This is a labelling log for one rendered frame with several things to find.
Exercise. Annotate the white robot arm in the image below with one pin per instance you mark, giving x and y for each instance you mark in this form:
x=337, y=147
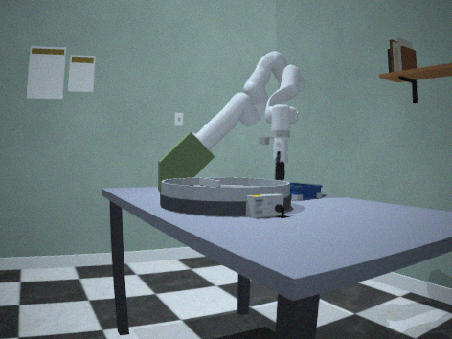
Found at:
x=279, y=116

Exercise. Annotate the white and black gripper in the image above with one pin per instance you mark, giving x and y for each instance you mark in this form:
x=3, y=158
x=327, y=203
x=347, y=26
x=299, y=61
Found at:
x=280, y=151

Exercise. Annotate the blue tray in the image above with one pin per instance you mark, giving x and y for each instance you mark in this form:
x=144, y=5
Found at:
x=308, y=190

